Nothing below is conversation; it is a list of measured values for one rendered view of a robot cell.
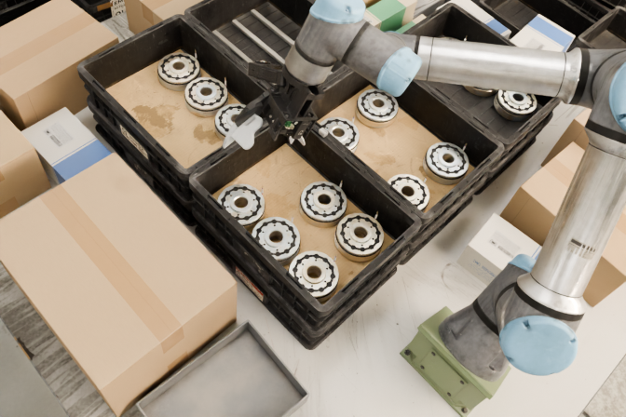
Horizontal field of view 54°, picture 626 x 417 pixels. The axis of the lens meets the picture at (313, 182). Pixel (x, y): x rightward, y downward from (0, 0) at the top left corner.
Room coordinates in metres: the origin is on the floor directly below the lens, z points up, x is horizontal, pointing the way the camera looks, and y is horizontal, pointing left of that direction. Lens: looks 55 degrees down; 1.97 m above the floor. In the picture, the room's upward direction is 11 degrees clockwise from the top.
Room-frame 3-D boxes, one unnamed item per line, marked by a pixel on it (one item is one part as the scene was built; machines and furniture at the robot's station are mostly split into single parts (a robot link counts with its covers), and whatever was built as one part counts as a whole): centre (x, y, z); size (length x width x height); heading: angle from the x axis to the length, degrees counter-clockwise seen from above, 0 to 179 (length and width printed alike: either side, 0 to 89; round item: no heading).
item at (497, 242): (0.73, -0.49, 0.75); 0.20 x 0.12 x 0.09; 58
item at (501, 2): (2.01, -0.74, 0.31); 0.40 x 0.30 x 0.34; 52
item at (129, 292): (0.48, 0.35, 0.80); 0.40 x 0.30 x 0.20; 53
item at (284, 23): (1.15, 0.15, 0.87); 0.40 x 0.30 x 0.11; 54
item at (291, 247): (0.61, 0.05, 0.86); 0.10 x 0.10 x 0.01
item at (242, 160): (0.67, 0.01, 0.87); 0.40 x 0.30 x 0.11; 54
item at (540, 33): (1.36, -0.54, 0.84); 0.20 x 0.12 x 0.09; 147
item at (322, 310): (0.67, 0.01, 0.92); 0.40 x 0.30 x 0.02; 54
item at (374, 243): (0.66, -0.12, 0.86); 0.10 x 0.10 x 0.01
